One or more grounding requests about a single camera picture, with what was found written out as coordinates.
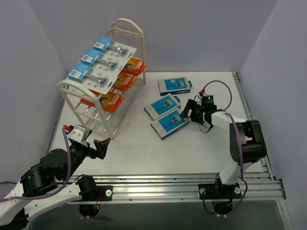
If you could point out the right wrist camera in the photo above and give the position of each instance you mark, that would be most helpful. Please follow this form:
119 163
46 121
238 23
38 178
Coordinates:
206 99

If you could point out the blue Gillette razor blister pack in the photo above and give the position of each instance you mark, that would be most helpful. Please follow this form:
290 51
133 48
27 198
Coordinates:
108 46

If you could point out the cream metal-rod shelf rack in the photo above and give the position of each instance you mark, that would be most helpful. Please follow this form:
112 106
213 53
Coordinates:
124 31

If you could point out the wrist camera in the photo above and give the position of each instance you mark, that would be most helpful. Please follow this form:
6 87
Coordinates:
75 133
206 99

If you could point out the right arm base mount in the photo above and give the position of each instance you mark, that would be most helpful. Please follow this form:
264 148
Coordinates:
213 191

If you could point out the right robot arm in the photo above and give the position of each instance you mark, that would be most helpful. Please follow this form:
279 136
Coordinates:
246 142

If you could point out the orange Gillette Fusion box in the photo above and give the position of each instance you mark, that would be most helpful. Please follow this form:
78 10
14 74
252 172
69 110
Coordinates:
134 66

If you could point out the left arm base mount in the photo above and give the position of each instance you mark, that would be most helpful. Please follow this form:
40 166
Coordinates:
96 193

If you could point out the blue harry's box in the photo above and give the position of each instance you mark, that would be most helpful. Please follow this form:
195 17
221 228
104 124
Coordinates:
162 106
169 124
174 86

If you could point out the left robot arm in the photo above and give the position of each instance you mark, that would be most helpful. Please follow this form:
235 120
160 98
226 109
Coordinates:
45 186

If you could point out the aluminium rail frame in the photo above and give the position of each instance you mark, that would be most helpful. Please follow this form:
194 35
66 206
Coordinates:
141 168

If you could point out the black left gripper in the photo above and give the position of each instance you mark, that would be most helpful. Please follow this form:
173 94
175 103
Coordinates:
90 150

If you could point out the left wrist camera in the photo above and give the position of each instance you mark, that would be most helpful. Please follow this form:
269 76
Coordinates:
75 133

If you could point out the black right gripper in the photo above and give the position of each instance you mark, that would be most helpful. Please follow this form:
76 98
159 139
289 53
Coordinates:
196 113

